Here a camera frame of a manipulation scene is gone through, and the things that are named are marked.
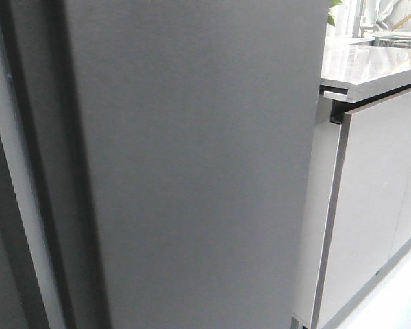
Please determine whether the left white cabinet door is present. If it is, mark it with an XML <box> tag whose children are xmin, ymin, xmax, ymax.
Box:
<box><xmin>311</xmin><ymin>89</ymin><xmax>411</xmax><ymax>328</ymax></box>

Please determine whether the grey kitchen countertop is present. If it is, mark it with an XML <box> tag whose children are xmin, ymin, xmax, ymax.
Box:
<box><xmin>320</xmin><ymin>38</ymin><xmax>411</xmax><ymax>103</ymax></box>

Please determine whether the green potted plant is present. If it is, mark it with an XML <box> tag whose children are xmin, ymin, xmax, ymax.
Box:
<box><xmin>326</xmin><ymin>0</ymin><xmax>345</xmax><ymax>27</ymax></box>

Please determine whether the steel kitchen faucet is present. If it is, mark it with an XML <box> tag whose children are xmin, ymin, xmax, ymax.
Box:
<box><xmin>351</xmin><ymin>0</ymin><xmax>378</xmax><ymax>38</ymax></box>

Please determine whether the steel kitchen sink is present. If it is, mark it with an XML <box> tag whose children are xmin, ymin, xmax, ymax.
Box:
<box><xmin>350</xmin><ymin>29</ymin><xmax>411</xmax><ymax>49</ymax></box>

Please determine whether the wooden dish rack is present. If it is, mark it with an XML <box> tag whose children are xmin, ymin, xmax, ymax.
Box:
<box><xmin>392</xmin><ymin>13</ymin><xmax>411</xmax><ymax>31</ymax></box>

